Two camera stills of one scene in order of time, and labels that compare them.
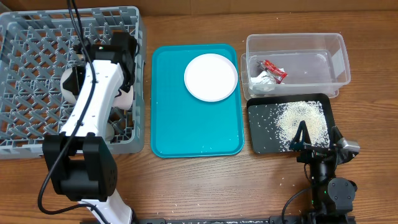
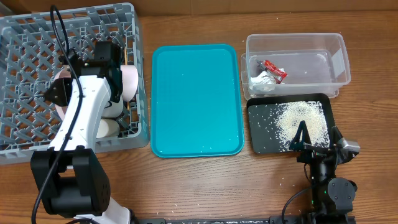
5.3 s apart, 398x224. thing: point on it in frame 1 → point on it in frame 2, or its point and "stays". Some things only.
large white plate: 211,78 → 64,72
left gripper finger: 74,81 → 59,91
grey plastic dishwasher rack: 35,47 stays
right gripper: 316,150 stays
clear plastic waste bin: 294,63 stays
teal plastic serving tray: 182,126 stays
